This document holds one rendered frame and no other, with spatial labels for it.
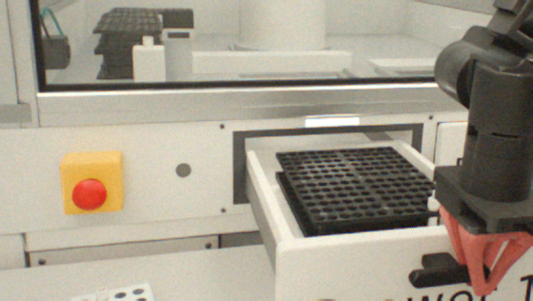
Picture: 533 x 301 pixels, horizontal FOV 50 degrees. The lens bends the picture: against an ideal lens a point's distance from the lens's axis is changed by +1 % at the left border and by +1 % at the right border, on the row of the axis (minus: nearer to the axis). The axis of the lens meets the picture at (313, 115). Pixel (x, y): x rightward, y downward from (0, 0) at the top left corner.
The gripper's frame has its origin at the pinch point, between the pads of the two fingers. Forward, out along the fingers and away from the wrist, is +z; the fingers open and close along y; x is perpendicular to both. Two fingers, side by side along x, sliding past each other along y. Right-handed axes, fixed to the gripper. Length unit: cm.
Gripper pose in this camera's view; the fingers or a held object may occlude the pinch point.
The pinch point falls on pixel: (479, 282)
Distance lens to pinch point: 54.1
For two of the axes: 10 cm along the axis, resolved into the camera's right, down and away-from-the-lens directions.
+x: -9.7, 0.2, -2.4
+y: -2.4, -3.0, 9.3
